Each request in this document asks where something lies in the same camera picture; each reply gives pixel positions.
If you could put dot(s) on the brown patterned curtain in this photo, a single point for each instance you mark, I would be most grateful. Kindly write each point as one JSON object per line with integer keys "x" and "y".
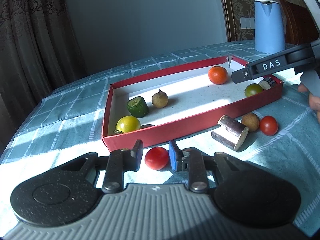
{"x": 39, "y": 53}

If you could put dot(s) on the red cherry tomato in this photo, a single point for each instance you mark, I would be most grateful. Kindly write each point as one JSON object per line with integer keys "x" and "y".
{"x": 157, "y": 158}
{"x": 268, "y": 125}

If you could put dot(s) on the green cucumber chunk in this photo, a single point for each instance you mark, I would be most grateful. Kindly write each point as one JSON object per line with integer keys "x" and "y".
{"x": 137, "y": 107}

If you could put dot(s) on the orange tangerine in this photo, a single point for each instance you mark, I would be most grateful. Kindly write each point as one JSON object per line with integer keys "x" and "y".
{"x": 218, "y": 75}

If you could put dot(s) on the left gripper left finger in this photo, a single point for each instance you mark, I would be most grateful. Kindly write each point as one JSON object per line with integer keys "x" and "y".
{"x": 119, "y": 162}

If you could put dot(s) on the dark wooden door frame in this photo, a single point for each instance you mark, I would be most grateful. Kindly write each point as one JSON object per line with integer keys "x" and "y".
{"x": 229, "y": 20}

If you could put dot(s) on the brown longan fruit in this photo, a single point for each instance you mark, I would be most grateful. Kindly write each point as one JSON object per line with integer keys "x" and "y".
{"x": 159, "y": 99}

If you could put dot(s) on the yellow tomato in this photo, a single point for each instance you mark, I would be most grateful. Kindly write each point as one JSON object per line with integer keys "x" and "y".
{"x": 127, "y": 124}

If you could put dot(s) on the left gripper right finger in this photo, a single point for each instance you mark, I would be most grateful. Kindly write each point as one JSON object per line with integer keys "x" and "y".
{"x": 191, "y": 160}

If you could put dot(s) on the red cardboard tray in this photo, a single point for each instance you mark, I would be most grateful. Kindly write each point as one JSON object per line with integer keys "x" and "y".
{"x": 195, "y": 103}

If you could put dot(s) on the blue kettle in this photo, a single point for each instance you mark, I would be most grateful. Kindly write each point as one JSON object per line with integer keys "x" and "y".
{"x": 269, "y": 30}

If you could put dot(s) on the person's hand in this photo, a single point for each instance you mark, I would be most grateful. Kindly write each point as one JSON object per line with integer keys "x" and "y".
{"x": 314, "y": 101}

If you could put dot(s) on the teal plaid tablecloth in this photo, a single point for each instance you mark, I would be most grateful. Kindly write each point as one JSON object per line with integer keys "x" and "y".
{"x": 68, "y": 123}

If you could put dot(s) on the green tomato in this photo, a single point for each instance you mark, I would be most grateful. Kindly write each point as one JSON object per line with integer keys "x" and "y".
{"x": 253, "y": 89}

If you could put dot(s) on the white wall switch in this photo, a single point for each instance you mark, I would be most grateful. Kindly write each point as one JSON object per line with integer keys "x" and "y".
{"x": 247, "y": 23}

